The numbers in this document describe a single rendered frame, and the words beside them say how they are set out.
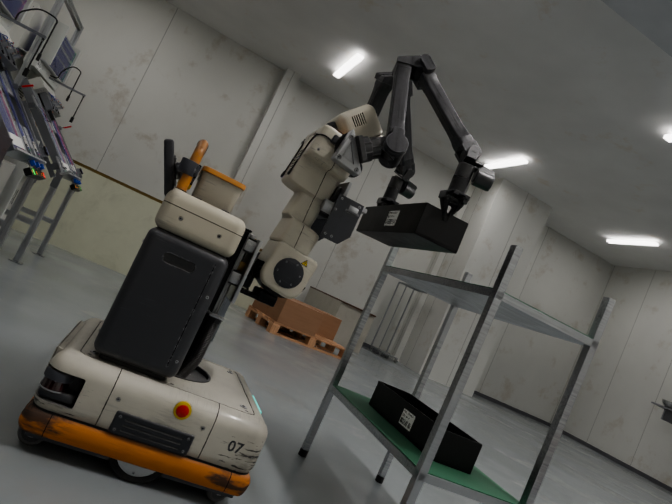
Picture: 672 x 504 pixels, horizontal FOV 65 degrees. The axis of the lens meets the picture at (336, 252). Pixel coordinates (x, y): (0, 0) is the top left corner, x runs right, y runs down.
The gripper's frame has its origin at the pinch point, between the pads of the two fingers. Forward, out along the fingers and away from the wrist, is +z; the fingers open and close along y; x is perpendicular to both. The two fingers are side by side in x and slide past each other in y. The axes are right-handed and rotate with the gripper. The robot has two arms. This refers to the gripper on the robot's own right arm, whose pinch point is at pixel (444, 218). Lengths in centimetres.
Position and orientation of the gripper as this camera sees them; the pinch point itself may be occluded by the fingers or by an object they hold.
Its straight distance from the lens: 179.9
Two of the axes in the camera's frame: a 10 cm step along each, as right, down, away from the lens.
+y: -3.0, -0.5, 9.5
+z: -4.0, 9.1, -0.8
